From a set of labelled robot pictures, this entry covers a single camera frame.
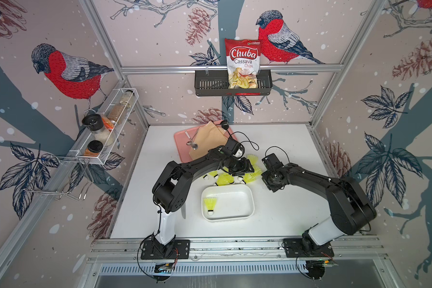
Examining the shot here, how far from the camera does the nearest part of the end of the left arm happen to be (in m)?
0.79

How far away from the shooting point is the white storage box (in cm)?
81

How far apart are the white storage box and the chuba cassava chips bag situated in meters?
0.52

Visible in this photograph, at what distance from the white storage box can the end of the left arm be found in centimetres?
11

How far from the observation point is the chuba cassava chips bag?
831 millimetres

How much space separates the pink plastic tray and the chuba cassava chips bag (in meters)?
0.38
